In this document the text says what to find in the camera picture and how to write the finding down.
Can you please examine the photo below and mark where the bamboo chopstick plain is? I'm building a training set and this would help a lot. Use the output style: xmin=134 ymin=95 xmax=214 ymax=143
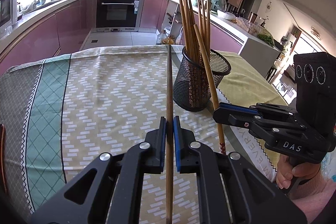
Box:
xmin=166 ymin=45 xmax=174 ymax=224

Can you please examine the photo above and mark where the black mesh utensil cup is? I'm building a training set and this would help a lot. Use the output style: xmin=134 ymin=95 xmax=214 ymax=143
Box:
xmin=173 ymin=48 xmax=231 ymax=112

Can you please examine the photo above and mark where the bamboo chopstick red end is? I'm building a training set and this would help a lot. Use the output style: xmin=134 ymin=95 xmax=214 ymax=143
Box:
xmin=179 ymin=0 xmax=199 ymax=64

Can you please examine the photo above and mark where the pink sleeve forearm right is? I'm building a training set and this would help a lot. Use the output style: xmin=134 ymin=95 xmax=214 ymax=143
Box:
xmin=289 ymin=171 xmax=335 ymax=223

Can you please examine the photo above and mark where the right hand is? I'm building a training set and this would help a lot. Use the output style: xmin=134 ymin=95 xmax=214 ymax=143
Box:
xmin=276 ymin=154 xmax=321 ymax=189

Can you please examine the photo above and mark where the cooking oil bottle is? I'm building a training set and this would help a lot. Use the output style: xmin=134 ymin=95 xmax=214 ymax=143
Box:
xmin=161 ymin=35 xmax=175 ymax=45

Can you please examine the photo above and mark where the teal fan cover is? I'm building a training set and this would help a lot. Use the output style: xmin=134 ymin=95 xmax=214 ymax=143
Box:
xmin=211 ymin=0 xmax=227 ymax=12

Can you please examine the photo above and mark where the patterned tablecloth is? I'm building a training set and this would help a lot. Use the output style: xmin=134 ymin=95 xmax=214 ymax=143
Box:
xmin=1 ymin=46 xmax=285 ymax=223

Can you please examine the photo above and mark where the built-in black oven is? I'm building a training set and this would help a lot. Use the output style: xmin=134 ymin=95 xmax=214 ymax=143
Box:
xmin=95 ymin=0 xmax=144 ymax=32

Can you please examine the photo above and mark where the white microwave oven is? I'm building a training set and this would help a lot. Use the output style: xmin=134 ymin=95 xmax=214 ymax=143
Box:
xmin=1 ymin=0 xmax=17 ymax=32

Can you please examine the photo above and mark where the black camera box right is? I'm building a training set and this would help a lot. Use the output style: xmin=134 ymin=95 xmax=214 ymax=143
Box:
xmin=293 ymin=52 xmax=335 ymax=138

